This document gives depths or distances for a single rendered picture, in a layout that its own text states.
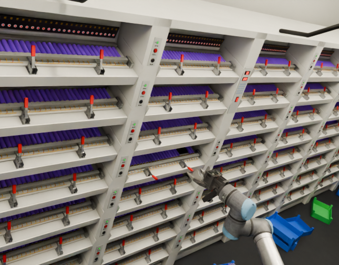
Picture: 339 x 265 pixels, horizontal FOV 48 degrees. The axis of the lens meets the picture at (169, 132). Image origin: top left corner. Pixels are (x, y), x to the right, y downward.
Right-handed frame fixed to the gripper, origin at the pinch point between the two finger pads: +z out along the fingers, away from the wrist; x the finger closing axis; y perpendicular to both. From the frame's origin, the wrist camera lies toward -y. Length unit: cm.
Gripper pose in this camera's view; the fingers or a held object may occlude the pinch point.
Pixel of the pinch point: (194, 172)
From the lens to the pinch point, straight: 194.8
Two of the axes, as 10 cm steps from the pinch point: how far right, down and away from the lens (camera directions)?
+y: 2.7, -8.8, -4.0
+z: -6.4, -4.7, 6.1
